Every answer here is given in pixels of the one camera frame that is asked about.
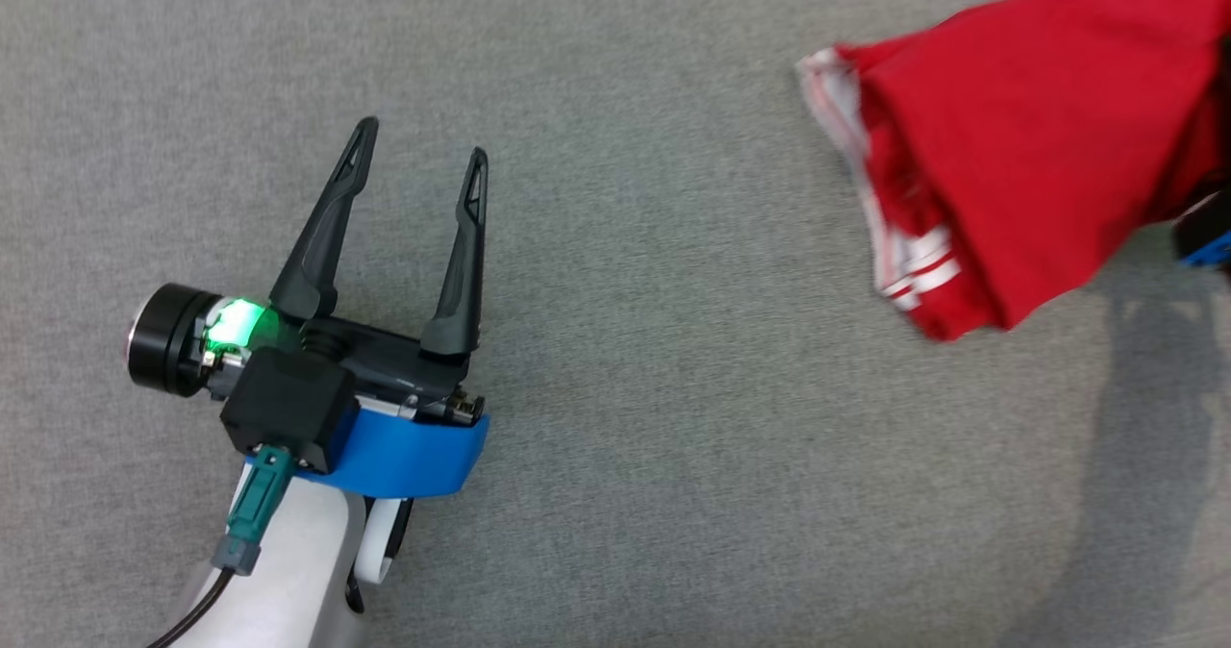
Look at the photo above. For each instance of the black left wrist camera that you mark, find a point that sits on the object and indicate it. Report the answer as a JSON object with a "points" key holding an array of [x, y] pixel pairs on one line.
{"points": [[284, 408]]}

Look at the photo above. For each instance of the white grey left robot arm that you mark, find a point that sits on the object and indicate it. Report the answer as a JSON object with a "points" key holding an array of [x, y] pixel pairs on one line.
{"points": [[288, 571]]}

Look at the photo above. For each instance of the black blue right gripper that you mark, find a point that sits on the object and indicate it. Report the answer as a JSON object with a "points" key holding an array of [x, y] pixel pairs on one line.
{"points": [[1210, 235]]}

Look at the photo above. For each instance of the red white basketball jersey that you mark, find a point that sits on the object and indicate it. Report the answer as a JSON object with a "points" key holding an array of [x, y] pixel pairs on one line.
{"points": [[1039, 129]]}

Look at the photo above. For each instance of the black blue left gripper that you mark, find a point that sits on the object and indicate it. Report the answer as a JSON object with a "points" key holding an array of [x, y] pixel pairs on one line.
{"points": [[414, 446]]}

